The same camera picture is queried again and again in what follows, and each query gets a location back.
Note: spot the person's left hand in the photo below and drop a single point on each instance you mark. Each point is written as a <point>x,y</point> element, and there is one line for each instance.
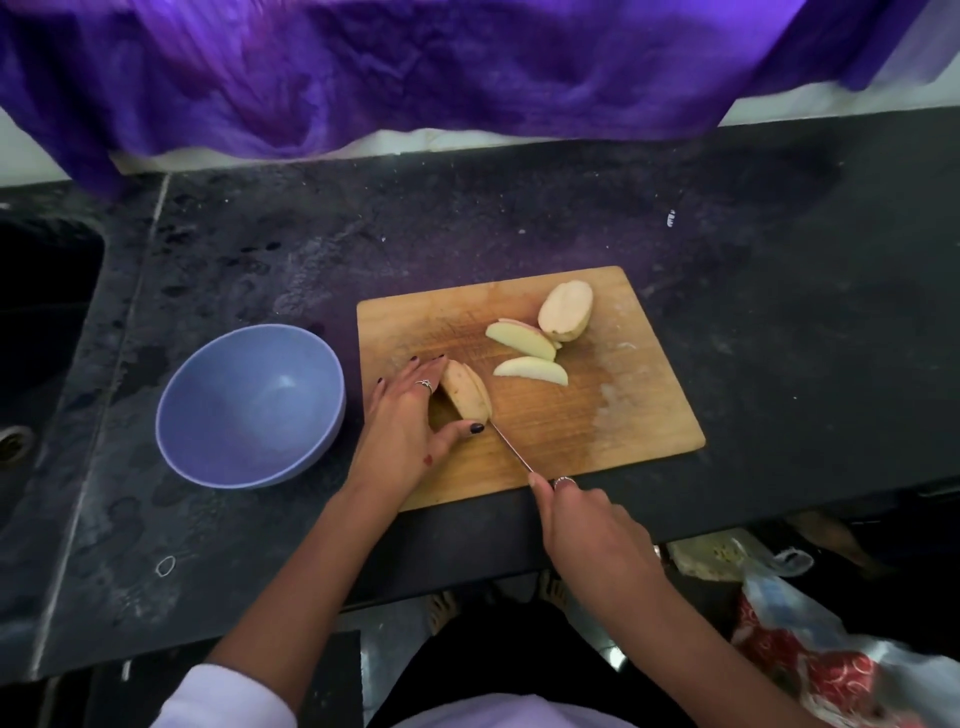
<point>393,443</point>

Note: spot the person's right hand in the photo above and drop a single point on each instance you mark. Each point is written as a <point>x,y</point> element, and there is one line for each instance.
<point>600,543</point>

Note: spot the tan potato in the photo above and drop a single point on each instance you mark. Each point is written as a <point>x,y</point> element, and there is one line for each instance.
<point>467,390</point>

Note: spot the blue bowl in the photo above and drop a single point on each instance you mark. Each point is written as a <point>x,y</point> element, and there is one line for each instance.
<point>248,405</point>

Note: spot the potato slice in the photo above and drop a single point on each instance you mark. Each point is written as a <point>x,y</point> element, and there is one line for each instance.
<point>533,371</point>
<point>521,338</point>

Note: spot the rounded potato end piece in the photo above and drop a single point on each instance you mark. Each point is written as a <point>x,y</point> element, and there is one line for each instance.
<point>566,311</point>

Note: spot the person's right forearm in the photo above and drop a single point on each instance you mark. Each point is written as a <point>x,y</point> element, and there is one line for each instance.
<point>705,660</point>

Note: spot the person's left forearm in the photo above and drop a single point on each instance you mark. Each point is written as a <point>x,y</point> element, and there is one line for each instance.
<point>300,593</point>

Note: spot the person's left foot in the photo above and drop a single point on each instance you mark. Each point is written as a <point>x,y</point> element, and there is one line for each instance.
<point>441,612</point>

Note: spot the plastic bags on floor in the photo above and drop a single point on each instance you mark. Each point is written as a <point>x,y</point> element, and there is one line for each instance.
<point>557,588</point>

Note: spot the wooden cutting board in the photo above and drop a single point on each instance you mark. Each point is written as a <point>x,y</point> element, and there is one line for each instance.
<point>630,405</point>

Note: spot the white rubber band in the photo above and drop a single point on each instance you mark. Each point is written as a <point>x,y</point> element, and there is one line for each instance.
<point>156,566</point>

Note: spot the red and white plastic bag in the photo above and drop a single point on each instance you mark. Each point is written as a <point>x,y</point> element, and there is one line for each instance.
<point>840,668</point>

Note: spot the dark sink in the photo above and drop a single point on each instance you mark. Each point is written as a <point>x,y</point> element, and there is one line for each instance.
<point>45,345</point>

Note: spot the purple cloth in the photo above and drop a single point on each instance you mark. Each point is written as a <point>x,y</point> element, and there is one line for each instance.
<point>450,60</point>

